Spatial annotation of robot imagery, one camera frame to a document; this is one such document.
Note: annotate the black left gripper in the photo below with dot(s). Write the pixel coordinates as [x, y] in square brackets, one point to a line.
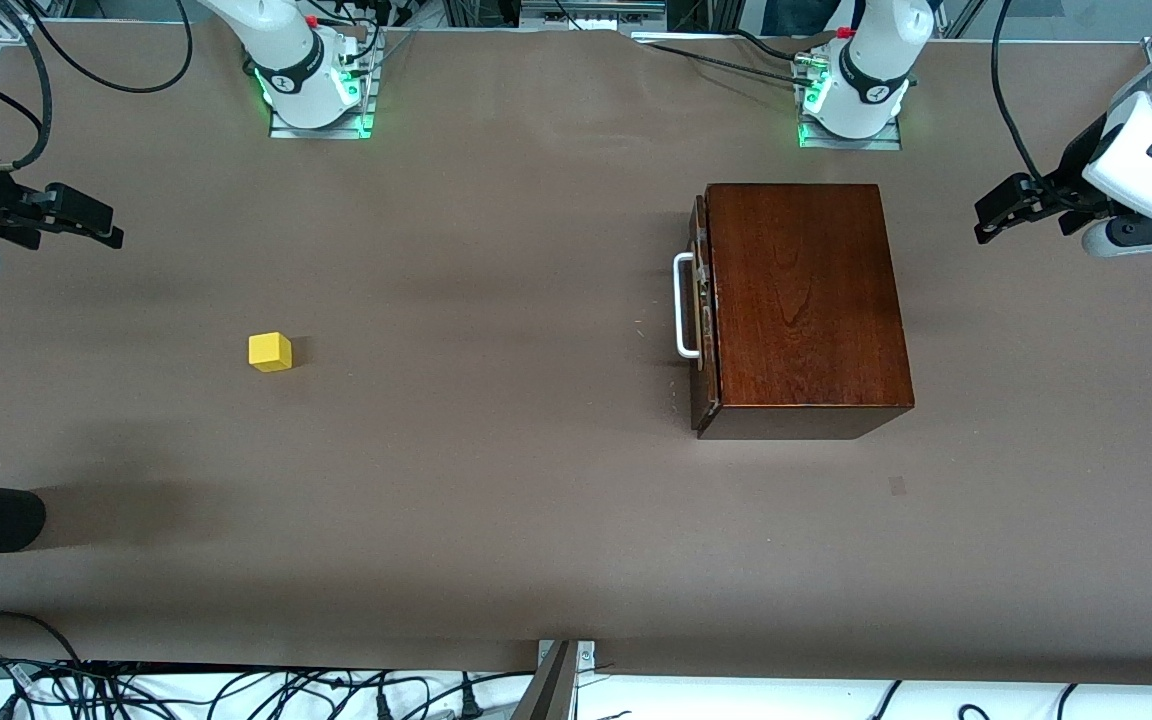
[1067, 176]

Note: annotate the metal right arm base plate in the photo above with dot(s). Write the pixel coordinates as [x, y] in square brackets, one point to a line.
[321, 132]

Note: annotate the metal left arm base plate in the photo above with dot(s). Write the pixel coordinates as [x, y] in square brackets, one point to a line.
[851, 143]

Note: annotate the silver mounting bracket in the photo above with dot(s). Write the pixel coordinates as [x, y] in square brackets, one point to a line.
[586, 655]

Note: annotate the brown table cover sheet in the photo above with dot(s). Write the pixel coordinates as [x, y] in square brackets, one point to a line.
[536, 520]

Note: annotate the yellow wooden block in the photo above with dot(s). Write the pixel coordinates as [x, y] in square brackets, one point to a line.
[269, 352]

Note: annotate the dark brown wooden cabinet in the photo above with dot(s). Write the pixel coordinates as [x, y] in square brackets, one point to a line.
[806, 300]

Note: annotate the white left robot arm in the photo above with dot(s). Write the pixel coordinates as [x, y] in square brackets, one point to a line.
[871, 70]

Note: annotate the dark grey camera post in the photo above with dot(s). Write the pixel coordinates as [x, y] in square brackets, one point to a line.
[548, 690]

